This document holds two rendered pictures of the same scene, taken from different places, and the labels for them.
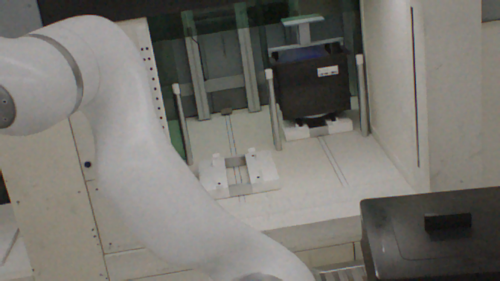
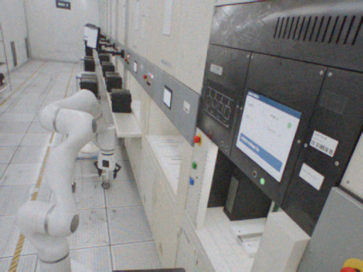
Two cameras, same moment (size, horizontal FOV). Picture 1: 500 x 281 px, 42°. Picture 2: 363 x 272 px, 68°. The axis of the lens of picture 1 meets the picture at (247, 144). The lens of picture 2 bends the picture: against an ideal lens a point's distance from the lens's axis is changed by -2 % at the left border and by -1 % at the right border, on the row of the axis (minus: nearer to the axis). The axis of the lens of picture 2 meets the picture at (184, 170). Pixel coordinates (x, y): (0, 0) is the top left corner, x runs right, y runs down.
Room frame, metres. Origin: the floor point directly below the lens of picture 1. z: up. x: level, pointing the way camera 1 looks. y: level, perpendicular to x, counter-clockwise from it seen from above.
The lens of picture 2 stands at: (0.86, -0.93, 1.83)
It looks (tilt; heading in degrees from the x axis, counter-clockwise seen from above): 27 degrees down; 71
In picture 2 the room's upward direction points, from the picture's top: 8 degrees clockwise
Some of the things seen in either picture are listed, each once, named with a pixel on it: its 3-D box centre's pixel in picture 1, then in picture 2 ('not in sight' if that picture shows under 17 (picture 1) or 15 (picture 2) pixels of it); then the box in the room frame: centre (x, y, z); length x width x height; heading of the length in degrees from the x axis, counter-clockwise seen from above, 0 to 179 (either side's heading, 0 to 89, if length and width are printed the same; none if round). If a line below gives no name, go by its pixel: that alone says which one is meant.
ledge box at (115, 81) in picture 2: not in sight; (113, 83); (1.10, 3.97, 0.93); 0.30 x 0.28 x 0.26; 94
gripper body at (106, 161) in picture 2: not in sight; (107, 159); (0.90, 0.57, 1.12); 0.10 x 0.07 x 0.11; 157
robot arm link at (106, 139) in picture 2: not in sight; (106, 136); (0.89, 0.57, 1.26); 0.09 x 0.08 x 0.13; 157
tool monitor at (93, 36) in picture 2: not in sight; (105, 42); (0.96, 3.28, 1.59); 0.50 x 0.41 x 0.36; 2
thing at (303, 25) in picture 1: (307, 69); not in sight; (1.98, -0.22, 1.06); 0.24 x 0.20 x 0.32; 92
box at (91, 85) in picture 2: not in sight; (88, 88); (0.70, 3.85, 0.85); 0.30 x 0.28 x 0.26; 91
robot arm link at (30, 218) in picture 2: not in sight; (43, 229); (0.63, 0.03, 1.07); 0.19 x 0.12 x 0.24; 157
